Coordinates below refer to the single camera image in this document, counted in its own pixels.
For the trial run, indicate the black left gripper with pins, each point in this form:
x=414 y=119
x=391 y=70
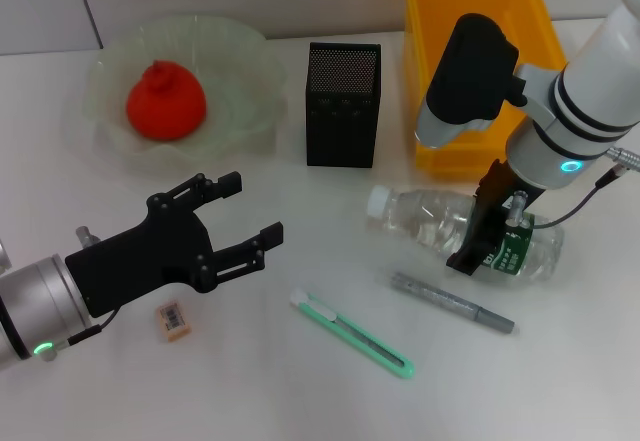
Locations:
x=145 y=261

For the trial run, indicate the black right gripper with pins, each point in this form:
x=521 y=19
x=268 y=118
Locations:
x=492 y=201

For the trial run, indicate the clear green-label water bottle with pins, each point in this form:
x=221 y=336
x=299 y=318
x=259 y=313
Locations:
x=415 y=216

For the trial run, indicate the red-orange fruit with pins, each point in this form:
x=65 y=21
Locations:
x=165 y=106

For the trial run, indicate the green utility knife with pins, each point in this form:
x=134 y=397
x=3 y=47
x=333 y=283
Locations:
x=350 y=331

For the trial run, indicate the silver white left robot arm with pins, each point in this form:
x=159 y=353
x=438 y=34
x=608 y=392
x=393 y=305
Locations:
x=35 y=296

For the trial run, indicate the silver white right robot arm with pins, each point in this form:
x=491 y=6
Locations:
x=590 y=91

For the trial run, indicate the grey marker pen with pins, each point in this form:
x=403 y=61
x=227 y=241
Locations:
x=440 y=298

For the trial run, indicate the pale green glass fruit plate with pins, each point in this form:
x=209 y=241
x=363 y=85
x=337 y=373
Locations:
x=240 y=86

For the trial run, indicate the black mesh pen holder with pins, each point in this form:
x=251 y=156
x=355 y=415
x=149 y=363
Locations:
x=342 y=111

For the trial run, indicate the beige eraser with barcode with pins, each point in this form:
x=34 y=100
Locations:
x=172 y=322

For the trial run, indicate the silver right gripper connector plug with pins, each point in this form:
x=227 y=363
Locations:
x=517 y=208

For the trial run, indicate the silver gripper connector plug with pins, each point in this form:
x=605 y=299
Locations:
x=85 y=236
x=517 y=208

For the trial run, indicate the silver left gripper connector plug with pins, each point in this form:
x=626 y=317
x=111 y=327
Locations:
x=85 y=236

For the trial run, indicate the yellow plastic bin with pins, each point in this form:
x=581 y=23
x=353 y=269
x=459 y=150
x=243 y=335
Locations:
x=430 y=1

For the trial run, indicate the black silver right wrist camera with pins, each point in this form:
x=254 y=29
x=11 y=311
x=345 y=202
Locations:
x=470 y=76

